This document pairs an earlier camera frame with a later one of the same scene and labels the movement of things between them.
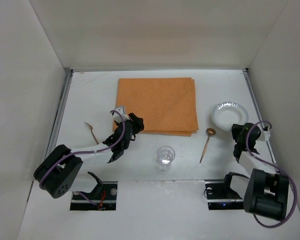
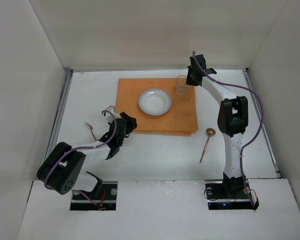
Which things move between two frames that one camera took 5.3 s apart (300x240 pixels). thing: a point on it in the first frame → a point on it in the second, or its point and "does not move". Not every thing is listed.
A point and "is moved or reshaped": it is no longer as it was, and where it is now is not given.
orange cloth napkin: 167,105 does not move
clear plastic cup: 165,155 → 180,84
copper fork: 91,128 does not move
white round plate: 224,115 is moved or reshaped
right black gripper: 240,133 → 197,64
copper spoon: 210,131 does not move
